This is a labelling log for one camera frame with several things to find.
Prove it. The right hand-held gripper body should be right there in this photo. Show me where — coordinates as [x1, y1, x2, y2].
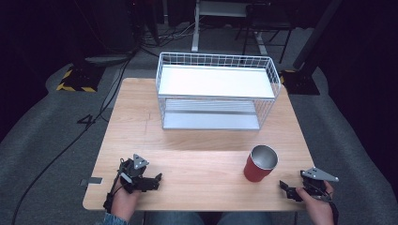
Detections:
[299, 167, 340, 202]

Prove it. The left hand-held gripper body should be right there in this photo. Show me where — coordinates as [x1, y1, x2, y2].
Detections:
[116, 153, 150, 193]

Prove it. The person's right hand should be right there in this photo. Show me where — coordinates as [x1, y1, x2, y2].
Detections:
[295, 180, 336, 225]

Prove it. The person's left hand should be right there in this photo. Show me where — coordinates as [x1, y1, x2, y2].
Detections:
[110, 183, 142, 223]

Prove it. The red metal cup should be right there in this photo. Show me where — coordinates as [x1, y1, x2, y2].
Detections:
[243, 143, 280, 184]

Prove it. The grey tape strip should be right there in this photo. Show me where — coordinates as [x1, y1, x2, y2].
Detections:
[80, 176, 103, 188]

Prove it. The person's right leg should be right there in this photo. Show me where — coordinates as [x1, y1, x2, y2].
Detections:
[217, 211, 274, 225]

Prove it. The black yellow striped stand base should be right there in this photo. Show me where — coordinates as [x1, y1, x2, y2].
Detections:
[55, 64, 106, 94]
[279, 68, 321, 97]

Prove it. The black slanted stand pole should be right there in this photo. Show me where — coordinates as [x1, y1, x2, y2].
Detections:
[292, 0, 344, 71]

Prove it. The black chair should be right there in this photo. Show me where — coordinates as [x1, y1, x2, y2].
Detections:
[234, 2, 297, 65]

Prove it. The black right gripper strap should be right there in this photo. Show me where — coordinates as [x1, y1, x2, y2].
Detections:
[318, 191, 340, 225]

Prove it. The black gripper strap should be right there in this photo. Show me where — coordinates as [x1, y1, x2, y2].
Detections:
[102, 172, 124, 214]
[318, 191, 340, 225]

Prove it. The black left gripper strap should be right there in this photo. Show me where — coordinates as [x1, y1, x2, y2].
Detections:
[102, 172, 124, 214]

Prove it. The long black floor cable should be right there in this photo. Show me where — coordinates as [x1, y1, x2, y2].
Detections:
[10, 55, 134, 225]

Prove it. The white wire shelf rack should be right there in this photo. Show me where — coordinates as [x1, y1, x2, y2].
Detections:
[155, 52, 283, 131]

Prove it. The bundle of floor cables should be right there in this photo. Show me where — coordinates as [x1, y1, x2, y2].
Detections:
[137, 18, 201, 59]

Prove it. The white desk frame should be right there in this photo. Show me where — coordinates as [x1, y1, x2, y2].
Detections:
[191, 0, 269, 56]

